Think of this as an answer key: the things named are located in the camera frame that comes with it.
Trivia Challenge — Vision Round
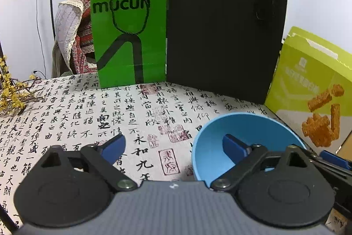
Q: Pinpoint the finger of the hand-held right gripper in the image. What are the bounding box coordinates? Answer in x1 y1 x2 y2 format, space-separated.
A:
309 150 352 189

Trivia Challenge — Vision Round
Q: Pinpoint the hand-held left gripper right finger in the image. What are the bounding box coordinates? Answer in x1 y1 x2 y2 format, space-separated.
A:
210 134 317 192

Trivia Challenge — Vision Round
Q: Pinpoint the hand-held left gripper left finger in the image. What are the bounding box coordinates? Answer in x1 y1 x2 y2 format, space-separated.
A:
33 134 138 193

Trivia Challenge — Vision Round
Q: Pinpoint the blue bowl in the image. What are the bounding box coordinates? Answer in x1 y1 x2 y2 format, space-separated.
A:
192 113 307 189

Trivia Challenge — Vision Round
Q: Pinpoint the calligraphy printed tablecloth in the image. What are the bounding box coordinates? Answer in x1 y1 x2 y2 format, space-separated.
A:
0 70 303 230

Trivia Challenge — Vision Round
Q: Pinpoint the yellow-green snack box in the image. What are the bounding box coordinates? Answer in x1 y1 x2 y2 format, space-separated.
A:
264 26 352 154

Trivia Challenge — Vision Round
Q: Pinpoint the red patterned blanket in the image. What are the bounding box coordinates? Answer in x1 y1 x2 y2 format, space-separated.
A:
70 0 98 74

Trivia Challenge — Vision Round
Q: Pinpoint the black paper bag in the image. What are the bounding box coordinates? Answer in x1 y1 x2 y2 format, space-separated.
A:
166 0 289 104

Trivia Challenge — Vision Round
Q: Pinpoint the yellow flower branch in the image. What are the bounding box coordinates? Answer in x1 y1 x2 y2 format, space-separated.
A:
0 55 46 116

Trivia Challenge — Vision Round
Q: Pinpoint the green paper bag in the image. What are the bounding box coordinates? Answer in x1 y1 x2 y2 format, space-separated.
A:
90 0 168 88

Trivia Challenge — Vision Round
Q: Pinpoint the grey knit throw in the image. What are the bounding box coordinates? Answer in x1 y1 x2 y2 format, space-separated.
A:
53 0 84 70

